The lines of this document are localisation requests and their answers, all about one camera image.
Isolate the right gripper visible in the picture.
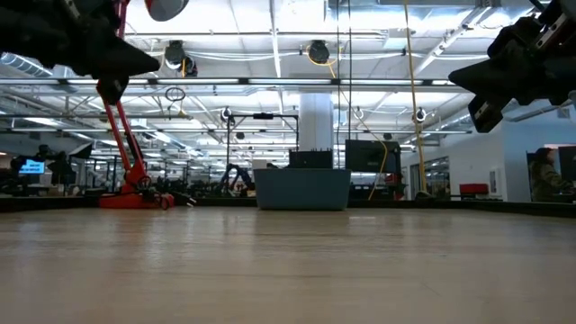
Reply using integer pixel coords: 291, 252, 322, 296
448, 0, 576, 134

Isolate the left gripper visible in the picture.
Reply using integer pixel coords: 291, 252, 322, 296
22, 0, 161, 105

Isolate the red box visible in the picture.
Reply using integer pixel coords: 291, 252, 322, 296
459, 182, 490, 196

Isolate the person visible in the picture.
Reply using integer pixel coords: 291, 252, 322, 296
528, 147, 576, 203

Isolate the blue lit screen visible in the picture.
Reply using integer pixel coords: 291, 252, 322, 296
18, 158, 47, 176

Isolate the red desk lamp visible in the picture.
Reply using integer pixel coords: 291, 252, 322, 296
96, 0, 198, 211

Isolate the black panel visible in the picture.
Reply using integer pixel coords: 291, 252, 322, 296
345, 139, 402, 175

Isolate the white square pillar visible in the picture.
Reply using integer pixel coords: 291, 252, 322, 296
299, 92, 335, 152

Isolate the black box with prongs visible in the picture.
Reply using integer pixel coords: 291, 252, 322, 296
288, 148, 334, 170

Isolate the small teal bin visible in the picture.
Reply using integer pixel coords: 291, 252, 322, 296
253, 167, 352, 212

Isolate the black aluminium table frame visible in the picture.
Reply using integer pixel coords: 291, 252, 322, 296
0, 193, 576, 221

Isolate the black background rig frame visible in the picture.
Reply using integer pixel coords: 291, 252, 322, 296
226, 112, 301, 170

